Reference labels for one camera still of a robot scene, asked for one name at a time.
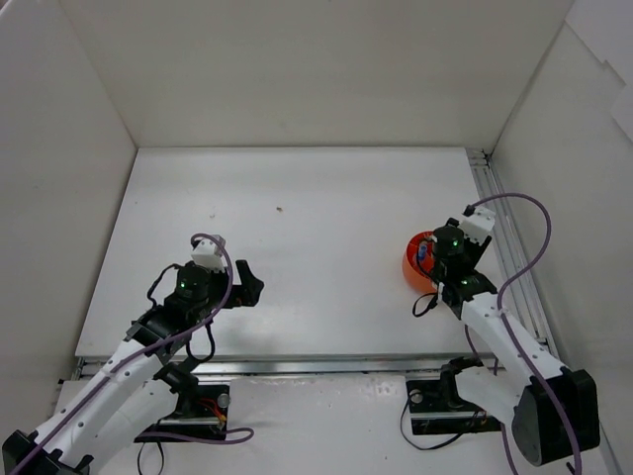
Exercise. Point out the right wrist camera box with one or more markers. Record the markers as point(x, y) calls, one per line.
point(477, 223)

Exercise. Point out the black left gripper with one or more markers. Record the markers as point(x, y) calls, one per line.
point(237, 290)

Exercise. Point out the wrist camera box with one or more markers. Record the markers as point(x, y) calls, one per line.
point(477, 223)
point(205, 253)

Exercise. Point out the aluminium front rail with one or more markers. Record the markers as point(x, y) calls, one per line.
point(328, 364)

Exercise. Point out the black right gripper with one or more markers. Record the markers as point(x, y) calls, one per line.
point(479, 247)

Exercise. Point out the clear small spray bottle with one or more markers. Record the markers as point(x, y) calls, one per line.
point(422, 250)

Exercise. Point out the aluminium right side rail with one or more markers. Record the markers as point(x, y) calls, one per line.
point(521, 296)

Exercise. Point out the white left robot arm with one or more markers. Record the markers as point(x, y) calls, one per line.
point(140, 384)

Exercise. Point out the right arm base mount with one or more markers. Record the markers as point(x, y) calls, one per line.
point(433, 406)

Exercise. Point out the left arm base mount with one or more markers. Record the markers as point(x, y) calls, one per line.
point(201, 409)

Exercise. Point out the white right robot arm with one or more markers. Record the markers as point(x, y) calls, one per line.
point(550, 410)

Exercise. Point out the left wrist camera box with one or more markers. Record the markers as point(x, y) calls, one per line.
point(205, 253)

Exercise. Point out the orange round organizer container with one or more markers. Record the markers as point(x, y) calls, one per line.
point(417, 273)

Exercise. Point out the aluminium rail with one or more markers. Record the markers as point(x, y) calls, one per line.
point(521, 296)
point(328, 364)

